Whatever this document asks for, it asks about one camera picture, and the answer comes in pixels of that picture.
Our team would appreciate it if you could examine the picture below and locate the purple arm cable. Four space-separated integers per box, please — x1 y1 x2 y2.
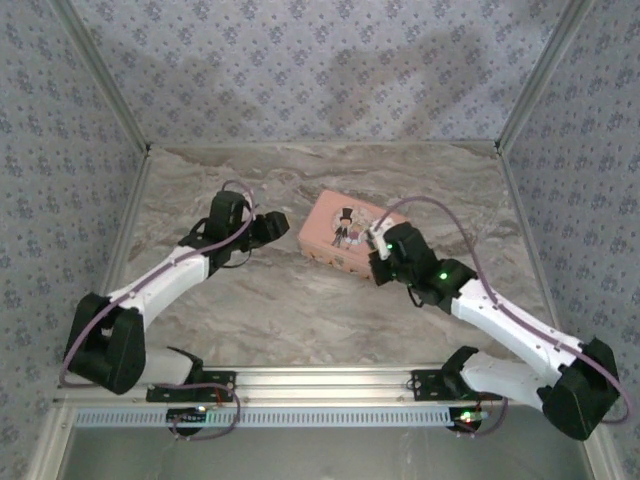
58 179 259 442
370 196 632 441

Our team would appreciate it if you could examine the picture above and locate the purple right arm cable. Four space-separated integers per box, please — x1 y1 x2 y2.
370 196 632 441

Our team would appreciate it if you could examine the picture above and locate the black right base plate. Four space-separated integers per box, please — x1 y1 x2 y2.
412 368 504 402

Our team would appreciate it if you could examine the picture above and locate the aluminium frame post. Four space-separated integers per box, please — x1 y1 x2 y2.
496 0 597 154
48 0 154 154

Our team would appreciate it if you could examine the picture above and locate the pink tin box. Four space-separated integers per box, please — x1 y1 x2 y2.
297 188 406 279

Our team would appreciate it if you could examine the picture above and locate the aluminium floor rail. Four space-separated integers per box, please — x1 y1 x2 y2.
498 149 566 341
148 141 502 151
92 149 154 311

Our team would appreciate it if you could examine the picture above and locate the aluminium mounting rail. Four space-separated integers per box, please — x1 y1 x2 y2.
52 367 546 404

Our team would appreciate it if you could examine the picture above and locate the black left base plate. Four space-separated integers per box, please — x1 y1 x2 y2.
145 370 237 402

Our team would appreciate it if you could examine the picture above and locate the white slotted cable duct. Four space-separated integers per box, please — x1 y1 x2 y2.
74 405 481 429

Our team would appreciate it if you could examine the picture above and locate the grey metal panel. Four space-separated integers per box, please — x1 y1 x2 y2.
59 427 596 480

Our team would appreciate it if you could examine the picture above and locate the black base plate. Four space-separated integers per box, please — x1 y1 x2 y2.
145 370 237 402
412 368 504 402

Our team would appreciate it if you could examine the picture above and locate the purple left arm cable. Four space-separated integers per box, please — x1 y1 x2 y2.
58 179 259 442

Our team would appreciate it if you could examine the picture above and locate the small controller board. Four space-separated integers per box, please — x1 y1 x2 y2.
166 407 209 426
449 407 490 432

